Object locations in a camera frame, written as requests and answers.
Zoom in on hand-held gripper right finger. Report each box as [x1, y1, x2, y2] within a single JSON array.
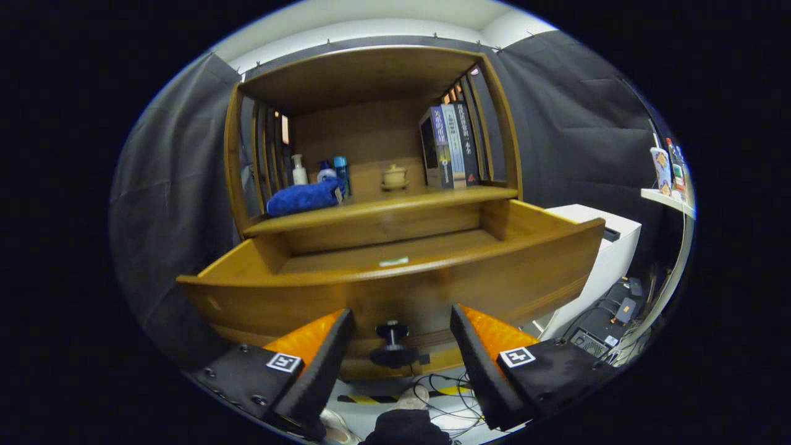
[[450, 303, 622, 432]]

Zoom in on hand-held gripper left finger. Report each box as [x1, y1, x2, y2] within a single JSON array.
[[190, 308, 356, 441]]

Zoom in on wooden drawer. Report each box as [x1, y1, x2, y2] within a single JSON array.
[[176, 199, 606, 370]]

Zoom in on wooden countertop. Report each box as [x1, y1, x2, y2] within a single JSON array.
[[244, 185, 518, 237]]

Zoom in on person's white shoe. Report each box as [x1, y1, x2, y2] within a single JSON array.
[[318, 408, 362, 444], [394, 385, 431, 412]]

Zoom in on yellow black floor tape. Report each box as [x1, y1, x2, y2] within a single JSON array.
[[337, 386, 473, 405]]

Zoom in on person's dark trouser leg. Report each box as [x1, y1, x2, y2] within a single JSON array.
[[362, 409, 452, 445]]

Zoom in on black floor equipment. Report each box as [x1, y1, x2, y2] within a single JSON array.
[[559, 277, 646, 362]]

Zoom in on white box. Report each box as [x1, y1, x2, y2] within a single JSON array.
[[538, 204, 642, 341]]

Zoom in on blue folded towel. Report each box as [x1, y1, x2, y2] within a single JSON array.
[[266, 177, 345, 218]]

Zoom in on teal bottle with blue cap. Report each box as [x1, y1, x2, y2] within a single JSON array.
[[333, 156, 352, 198]]

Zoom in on black spine book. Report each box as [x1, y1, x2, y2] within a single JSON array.
[[453, 101, 481, 187]]

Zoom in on black backdrop cloth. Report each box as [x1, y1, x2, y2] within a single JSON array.
[[110, 31, 680, 371]]

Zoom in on blue spine book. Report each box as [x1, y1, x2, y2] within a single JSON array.
[[431, 106, 455, 189]]

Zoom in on white side shelf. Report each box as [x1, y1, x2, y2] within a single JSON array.
[[618, 187, 696, 365]]

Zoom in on patterned paper cup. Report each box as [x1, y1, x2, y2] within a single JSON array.
[[650, 147, 672, 196]]

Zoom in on clear bottle with red label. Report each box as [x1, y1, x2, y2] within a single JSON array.
[[666, 137, 688, 193]]

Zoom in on floor cables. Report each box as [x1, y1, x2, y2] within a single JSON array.
[[414, 371, 489, 439]]

